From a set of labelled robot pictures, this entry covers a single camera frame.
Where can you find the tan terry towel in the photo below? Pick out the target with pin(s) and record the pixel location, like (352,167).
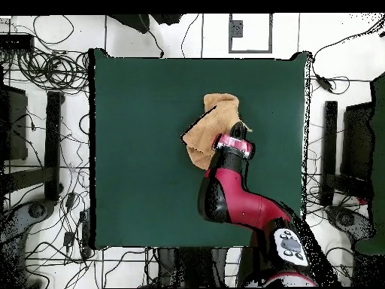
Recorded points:
(207,129)

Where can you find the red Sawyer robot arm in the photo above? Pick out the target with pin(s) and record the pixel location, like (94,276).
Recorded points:
(240,204)

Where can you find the black flat panel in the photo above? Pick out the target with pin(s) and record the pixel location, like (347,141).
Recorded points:
(358,141)
(16,126)

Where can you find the black power adapter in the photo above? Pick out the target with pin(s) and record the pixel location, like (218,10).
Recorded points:
(324,83)

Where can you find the dark green table cloth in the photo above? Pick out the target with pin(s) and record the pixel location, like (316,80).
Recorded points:
(135,105)

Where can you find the small grey box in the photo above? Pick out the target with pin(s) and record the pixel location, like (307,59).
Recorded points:
(237,29)

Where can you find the grey chair base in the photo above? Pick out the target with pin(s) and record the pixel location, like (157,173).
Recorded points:
(346,219)
(36,210)

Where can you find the green cloth sheet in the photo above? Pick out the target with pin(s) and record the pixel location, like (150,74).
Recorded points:
(379,150)

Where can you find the person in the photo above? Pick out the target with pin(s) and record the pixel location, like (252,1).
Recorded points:
(135,22)

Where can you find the black electronics box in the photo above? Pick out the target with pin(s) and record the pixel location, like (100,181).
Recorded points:
(16,42)

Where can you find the grey square floor frame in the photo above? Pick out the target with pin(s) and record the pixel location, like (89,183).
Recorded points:
(230,36)

